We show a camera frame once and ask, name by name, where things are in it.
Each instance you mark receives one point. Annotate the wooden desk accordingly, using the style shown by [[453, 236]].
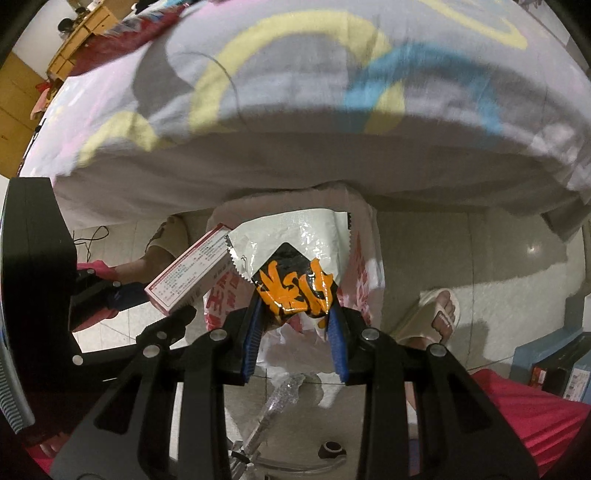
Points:
[[81, 46]]

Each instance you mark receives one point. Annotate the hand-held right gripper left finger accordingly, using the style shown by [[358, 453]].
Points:
[[249, 341]]

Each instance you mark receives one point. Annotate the person's left leg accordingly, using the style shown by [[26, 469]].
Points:
[[136, 267]]

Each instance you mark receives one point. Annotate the black box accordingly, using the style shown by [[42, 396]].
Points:
[[558, 369]]

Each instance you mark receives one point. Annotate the chair base with casters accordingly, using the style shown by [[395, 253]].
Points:
[[258, 434]]

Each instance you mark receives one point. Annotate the black orange snack packet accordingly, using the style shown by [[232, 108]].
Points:
[[295, 286]]

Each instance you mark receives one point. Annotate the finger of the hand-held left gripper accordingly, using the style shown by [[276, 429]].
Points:
[[127, 295], [178, 321]]

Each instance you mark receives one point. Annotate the white crinkled snack wrapper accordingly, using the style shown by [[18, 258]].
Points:
[[295, 230]]

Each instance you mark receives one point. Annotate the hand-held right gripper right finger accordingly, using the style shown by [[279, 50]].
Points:
[[339, 350]]

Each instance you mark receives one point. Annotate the red patterned blanket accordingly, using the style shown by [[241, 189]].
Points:
[[134, 32]]

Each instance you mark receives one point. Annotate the cream slipper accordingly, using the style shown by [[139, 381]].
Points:
[[425, 318], [168, 237]]

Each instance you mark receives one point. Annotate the white red-print plastic bag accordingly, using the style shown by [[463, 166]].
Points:
[[364, 277]]

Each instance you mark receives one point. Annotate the white red medicine box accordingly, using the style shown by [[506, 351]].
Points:
[[189, 272]]

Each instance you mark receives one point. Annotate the blue box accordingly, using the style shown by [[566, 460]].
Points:
[[521, 355]]

